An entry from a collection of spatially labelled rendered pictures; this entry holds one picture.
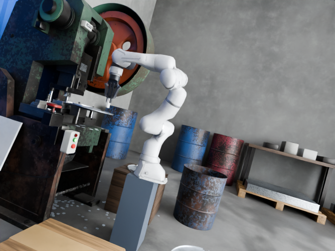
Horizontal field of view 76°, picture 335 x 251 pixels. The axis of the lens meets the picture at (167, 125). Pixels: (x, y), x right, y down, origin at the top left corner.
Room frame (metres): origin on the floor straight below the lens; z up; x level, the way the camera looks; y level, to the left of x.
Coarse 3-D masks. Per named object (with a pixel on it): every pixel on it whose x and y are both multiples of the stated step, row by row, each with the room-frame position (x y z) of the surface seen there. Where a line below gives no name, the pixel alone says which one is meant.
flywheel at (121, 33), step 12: (108, 12) 1.96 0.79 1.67; (120, 12) 1.92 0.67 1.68; (120, 24) 1.96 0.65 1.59; (132, 24) 1.88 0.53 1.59; (120, 36) 1.95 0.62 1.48; (132, 36) 1.92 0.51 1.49; (144, 36) 1.89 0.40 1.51; (120, 48) 1.94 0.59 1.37; (132, 48) 1.91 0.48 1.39; (144, 48) 1.85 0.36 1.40; (108, 60) 1.96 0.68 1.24; (108, 72) 1.97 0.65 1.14; (132, 72) 1.85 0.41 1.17; (96, 84) 1.94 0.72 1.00; (120, 84) 1.88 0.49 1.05
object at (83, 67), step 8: (88, 56) 1.62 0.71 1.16; (88, 64) 1.64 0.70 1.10; (64, 72) 1.55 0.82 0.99; (80, 72) 1.58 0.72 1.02; (88, 72) 1.66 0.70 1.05; (64, 80) 1.54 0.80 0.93; (72, 80) 1.53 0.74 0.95; (80, 80) 1.55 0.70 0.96; (72, 88) 1.54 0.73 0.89; (80, 88) 1.57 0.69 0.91
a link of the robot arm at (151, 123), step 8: (168, 104) 1.27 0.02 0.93; (160, 112) 1.30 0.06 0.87; (168, 112) 1.29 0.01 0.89; (176, 112) 1.32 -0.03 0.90; (144, 120) 1.30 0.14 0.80; (152, 120) 1.30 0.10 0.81; (160, 120) 1.30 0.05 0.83; (144, 128) 1.30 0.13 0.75; (152, 128) 1.31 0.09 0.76; (160, 128) 1.34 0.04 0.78
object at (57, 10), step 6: (42, 0) 1.34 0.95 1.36; (48, 0) 1.30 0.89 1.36; (54, 0) 1.31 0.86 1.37; (60, 0) 1.30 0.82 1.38; (42, 6) 1.30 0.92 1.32; (48, 6) 1.29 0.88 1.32; (54, 6) 1.29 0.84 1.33; (60, 6) 1.30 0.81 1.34; (42, 12) 1.33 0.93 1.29; (48, 12) 1.30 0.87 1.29; (54, 12) 1.31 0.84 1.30; (60, 12) 1.30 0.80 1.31; (42, 18) 1.33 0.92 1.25; (48, 18) 1.31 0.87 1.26; (54, 18) 1.31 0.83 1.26; (90, 42) 1.67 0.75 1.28
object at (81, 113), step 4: (68, 104) 1.52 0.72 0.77; (72, 104) 1.52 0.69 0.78; (72, 108) 1.54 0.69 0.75; (76, 108) 1.53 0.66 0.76; (80, 108) 1.53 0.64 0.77; (84, 108) 1.49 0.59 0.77; (72, 112) 1.53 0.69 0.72; (76, 112) 1.53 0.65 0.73; (80, 112) 1.54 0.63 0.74; (84, 112) 1.58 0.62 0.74; (76, 116) 1.52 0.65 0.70; (80, 116) 1.55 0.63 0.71; (84, 116) 1.59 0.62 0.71; (76, 120) 1.53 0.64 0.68; (80, 120) 1.56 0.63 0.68; (84, 120) 1.60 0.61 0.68; (80, 124) 1.57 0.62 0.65
